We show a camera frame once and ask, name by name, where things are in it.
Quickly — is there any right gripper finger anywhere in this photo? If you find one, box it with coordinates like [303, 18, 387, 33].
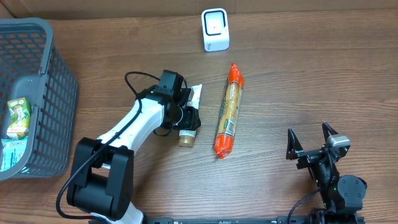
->
[322, 121, 338, 142]
[286, 128, 303, 160]

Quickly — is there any white cosmetic tube gold cap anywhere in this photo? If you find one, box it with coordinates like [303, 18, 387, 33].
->
[179, 84, 203, 147]

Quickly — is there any orange biscuit roll package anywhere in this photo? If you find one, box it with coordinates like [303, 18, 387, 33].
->
[214, 63, 244, 159]

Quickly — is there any green juice carton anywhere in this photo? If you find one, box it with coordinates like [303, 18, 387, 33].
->
[6, 97, 31, 139]

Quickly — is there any teal wet wipes pack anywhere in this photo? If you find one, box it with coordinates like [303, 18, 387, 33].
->
[1, 136, 28, 172]

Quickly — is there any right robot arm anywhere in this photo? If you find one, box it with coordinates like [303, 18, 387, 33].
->
[286, 122, 368, 223]

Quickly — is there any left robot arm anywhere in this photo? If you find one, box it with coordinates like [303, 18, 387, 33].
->
[63, 85, 202, 223]

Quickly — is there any white barcode scanner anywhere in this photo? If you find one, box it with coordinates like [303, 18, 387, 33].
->
[201, 8, 230, 52]

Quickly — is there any grey plastic shopping basket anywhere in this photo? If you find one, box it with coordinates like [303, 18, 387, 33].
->
[1, 18, 79, 180]

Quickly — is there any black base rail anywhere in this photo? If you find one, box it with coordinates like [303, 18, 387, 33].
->
[88, 214, 366, 224]

